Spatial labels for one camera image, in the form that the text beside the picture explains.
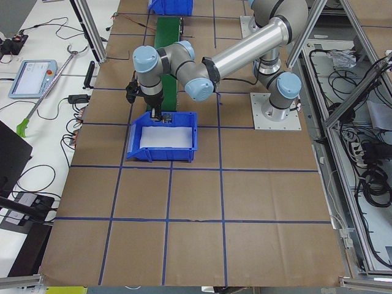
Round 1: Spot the blue bin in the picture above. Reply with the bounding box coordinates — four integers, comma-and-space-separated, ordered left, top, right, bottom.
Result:
148, 0, 194, 16
126, 111, 198, 162

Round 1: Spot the yellow push button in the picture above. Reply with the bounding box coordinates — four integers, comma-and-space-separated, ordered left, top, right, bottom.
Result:
161, 113, 173, 124

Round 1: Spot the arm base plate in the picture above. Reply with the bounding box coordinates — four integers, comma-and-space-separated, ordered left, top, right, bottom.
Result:
240, 16, 260, 38
250, 92, 301, 131

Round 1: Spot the blue bin right side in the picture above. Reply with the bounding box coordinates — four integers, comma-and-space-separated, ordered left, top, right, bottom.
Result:
148, 0, 194, 16

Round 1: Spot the green conveyor belt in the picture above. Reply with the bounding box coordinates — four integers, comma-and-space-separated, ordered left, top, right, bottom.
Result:
154, 17, 181, 111

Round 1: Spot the red black wire pair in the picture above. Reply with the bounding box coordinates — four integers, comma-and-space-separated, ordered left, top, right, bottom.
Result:
105, 12, 157, 31

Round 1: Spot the black power adapter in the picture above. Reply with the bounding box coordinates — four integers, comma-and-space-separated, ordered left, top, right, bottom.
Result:
67, 94, 91, 104

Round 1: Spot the white foam pad left bin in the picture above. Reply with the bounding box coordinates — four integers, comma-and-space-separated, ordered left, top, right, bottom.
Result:
140, 126, 193, 148

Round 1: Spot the aluminium frame post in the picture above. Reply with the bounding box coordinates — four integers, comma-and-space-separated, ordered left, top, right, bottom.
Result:
70, 0, 107, 64

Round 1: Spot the blue bin left side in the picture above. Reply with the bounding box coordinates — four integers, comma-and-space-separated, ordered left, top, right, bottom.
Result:
126, 111, 198, 162

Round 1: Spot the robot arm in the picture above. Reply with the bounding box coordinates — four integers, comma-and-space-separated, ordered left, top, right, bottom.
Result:
126, 1, 308, 121

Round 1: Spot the teach pendant tablet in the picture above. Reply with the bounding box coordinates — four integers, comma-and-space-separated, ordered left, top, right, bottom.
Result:
8, 59, 58, 99

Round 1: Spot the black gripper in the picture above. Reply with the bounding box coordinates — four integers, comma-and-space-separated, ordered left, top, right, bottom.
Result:
126, 79, 164, 121

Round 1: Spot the metal reacher grabber tool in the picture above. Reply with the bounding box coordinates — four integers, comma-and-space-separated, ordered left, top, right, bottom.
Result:
16, 45, 89, 138

